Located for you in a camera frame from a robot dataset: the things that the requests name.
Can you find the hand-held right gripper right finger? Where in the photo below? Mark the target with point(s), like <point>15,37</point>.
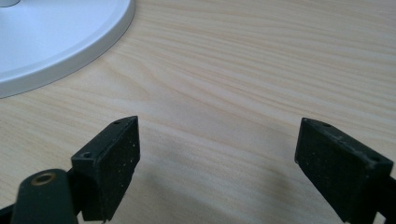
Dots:
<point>339,169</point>

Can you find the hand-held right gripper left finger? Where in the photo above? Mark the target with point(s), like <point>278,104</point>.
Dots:
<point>107,168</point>

